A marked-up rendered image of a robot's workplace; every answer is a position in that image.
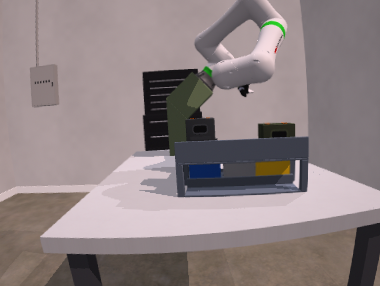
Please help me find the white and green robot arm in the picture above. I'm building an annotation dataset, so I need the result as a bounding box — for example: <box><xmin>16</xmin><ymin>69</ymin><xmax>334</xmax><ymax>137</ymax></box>
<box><xmin>194</xmin><ymin>0</ymin><xmax>287</xmax><ymax>91</ymax></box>

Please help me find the grey shelf rack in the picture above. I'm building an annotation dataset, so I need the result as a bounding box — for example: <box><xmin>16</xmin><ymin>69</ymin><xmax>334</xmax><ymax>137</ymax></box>
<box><xmin>174</xmin><ymin>136</ymin><xmax>309</xmax><ymax>197</ymax></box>

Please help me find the yellow open bin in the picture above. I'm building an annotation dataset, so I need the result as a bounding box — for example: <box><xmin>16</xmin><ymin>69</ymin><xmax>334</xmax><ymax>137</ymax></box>
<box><xmin>256</xmin><ymin>161</ymin><xmax>290</xmax><ymax>176</ymax></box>

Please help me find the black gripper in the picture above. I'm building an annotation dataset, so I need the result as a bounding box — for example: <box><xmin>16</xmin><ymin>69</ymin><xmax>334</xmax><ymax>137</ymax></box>
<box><xmin>238</xmin><ymin>84</ymin><xmax>254</xmax><ymax>97</ymax></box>

